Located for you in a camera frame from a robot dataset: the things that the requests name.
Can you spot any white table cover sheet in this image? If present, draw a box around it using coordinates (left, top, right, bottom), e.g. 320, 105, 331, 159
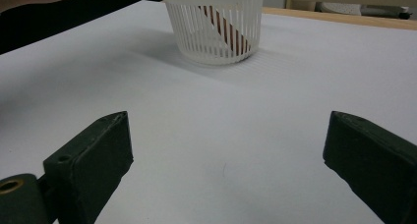
0, 0, 417, 224

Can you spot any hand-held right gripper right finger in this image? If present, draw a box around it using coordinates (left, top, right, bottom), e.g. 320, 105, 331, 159
322, 110, 417, 224

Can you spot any brown wooden paddle hairbrush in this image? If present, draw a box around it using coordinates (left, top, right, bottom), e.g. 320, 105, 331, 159
161, 0, 253, 56

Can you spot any white slotted plastic basket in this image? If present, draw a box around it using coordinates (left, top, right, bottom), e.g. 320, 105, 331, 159
160, 0, 266, 67

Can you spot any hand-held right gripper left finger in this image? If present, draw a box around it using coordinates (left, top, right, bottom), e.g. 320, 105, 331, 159
42, 110, 135, 224

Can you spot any wooden table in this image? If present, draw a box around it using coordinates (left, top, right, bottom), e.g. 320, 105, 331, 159
261, 6, 417, 31

